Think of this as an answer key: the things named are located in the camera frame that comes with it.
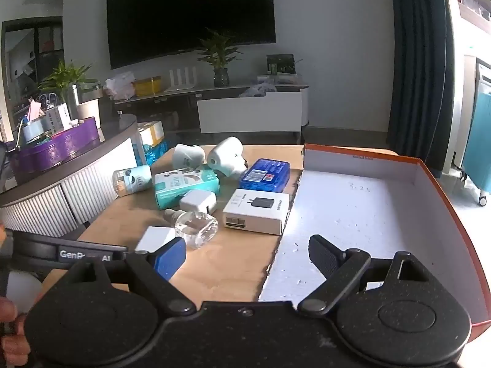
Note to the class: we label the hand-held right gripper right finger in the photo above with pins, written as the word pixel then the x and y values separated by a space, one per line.
pixel 326 255

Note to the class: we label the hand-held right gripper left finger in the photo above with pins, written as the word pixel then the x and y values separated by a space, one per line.
pixel 168 257

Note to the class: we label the orange and white cardboard box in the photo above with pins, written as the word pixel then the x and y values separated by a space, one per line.
pixel 364 214

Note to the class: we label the white charger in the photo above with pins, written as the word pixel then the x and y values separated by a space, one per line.
pixel 196 201

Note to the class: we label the teal box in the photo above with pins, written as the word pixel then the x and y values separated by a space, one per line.
pixel 176 188

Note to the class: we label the white charger box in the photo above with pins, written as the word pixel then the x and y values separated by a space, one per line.
pixel 257 211

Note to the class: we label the cotton swab jar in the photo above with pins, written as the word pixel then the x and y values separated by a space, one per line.
pixel 132 180

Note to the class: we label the person's left hand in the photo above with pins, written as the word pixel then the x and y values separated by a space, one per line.
pixel 11 347

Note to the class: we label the small white box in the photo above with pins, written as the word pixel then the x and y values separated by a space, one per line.
pixel 153 237

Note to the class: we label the clear bottle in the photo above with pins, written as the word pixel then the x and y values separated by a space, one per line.
pixel 195 228

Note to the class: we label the white round object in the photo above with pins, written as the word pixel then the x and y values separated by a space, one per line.
pixel 23 289

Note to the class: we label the curved grey counter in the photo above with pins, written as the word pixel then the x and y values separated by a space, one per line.
pixel 76 188

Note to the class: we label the purple tray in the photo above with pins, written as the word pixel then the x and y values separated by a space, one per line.
pixel 53 153

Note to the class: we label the blue clear plastic box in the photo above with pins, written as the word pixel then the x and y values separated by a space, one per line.
pixel 264 175

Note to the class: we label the blue plastic bag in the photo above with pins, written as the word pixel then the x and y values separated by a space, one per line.
pixel 155 152

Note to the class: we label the yellow and white carton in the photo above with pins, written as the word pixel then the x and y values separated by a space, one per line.
pixel 151 133

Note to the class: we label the white paper box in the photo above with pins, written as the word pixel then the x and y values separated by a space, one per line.
pixel 58 117

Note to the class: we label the white pot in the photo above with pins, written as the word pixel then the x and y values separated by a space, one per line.
pixel 89 113

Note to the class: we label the white and dark TV cabinet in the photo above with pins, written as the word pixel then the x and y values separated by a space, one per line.
pixel 249 115

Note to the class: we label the leafy plant in steel vase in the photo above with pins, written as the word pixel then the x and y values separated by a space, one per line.
pixel 67 80

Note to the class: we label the yellow box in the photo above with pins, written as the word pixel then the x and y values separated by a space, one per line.
pixel 147 86

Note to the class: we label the white router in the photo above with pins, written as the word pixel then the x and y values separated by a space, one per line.
pixel 182 82

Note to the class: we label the white plastic bag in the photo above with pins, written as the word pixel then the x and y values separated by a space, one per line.
pixel 119 86

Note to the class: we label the bluish plastic bag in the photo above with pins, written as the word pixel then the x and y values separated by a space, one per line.
pixel 256 91

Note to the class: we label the clear flat boxes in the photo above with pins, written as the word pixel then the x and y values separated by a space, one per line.
pixel 280 79

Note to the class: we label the teal suitcase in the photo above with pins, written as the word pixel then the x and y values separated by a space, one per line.
pixel 477 142

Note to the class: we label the green printed box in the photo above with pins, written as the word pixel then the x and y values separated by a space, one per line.
pixel 281 64

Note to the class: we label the green plant in glass vase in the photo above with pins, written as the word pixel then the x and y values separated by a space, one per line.
pixel 219 55

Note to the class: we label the dark curtain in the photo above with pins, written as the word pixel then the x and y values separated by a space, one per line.
pixel 418 65

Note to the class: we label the black wall television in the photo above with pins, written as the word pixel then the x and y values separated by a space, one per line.
pixel 191 15

